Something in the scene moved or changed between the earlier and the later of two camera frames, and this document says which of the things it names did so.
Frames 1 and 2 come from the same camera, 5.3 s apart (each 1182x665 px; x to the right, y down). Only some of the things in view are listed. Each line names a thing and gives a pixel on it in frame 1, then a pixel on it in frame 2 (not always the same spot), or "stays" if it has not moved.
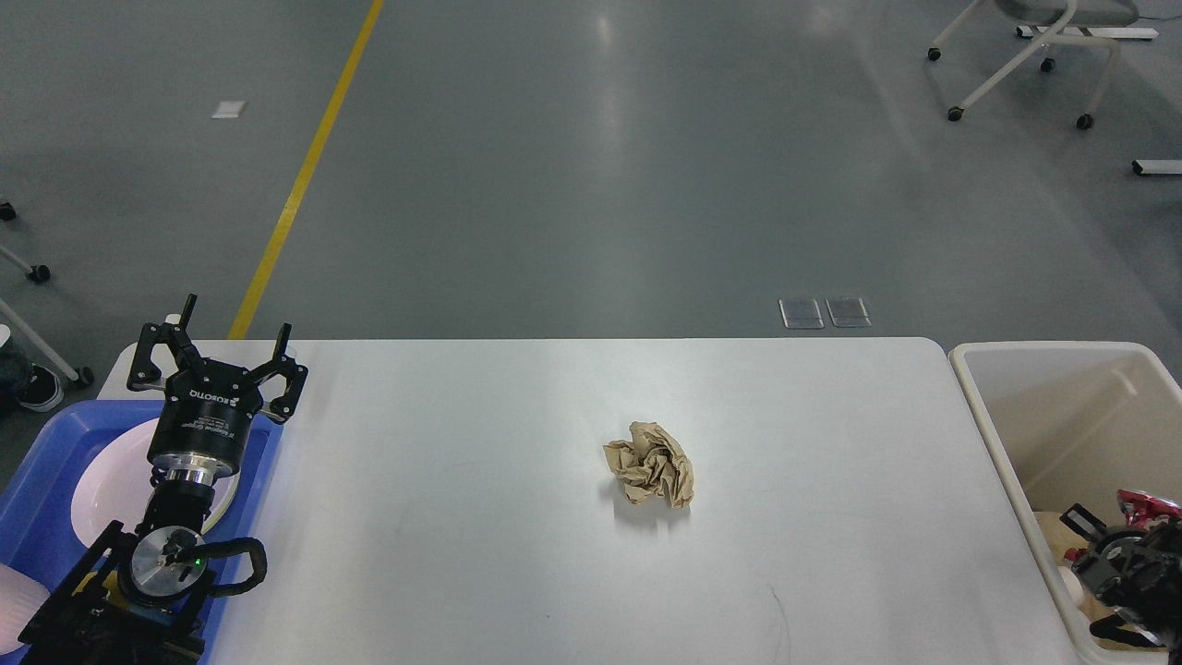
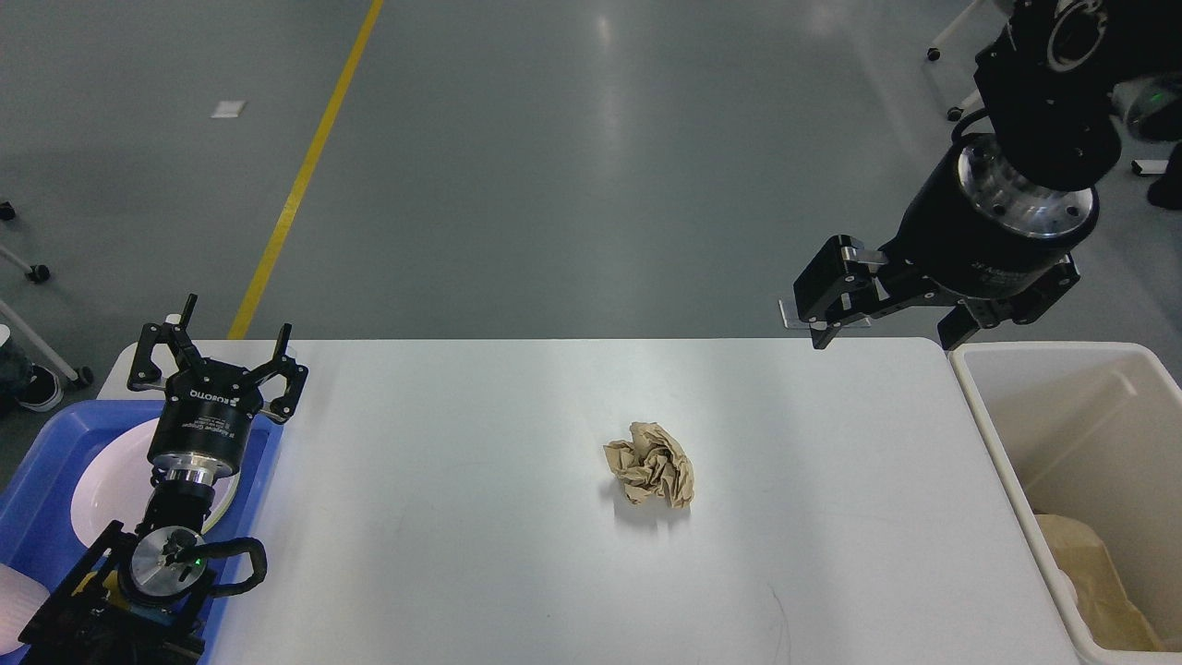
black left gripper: (206, 410) stays
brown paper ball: (653, 464) stays
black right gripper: (1137, 571) → (972, 226)
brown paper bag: (1060, 536) stays
